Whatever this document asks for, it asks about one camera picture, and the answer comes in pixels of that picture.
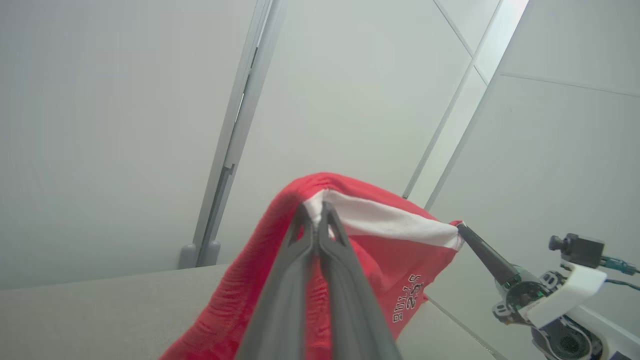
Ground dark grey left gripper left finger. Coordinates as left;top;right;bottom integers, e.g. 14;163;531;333
235;202;317;360

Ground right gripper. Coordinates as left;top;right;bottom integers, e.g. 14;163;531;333
456;222;569;324

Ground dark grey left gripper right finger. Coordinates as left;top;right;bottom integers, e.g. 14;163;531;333
317;201;403;360

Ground red white jersey shorts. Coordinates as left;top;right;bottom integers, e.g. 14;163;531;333
159;172;466;360

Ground white right camera bracket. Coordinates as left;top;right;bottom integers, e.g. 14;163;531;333
520;260;608;328

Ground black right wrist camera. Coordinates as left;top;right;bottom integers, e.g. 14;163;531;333
548;233;606;269

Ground teal plug right camera cable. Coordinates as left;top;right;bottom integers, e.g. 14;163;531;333
600;255;640;292

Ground thin grey partition post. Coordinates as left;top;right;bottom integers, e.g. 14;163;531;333
402;0;501;199

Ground grey double partition post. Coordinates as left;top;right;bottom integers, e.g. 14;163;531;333
179;0;289;269

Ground light grey partition post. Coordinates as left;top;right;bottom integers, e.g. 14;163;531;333
425;0;531;211

